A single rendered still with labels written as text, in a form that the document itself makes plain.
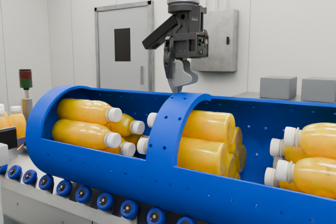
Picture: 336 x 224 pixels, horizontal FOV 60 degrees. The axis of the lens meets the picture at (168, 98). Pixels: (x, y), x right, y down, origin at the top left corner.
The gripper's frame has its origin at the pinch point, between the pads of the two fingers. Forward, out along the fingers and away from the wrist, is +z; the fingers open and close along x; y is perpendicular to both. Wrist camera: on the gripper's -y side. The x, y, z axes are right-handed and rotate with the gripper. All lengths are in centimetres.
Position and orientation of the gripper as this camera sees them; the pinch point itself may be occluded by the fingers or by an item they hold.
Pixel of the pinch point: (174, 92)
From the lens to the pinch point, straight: 70.7
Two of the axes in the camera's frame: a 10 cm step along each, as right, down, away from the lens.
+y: 8.6, 0.7, -5.0
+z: 0.0, 9.9, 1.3
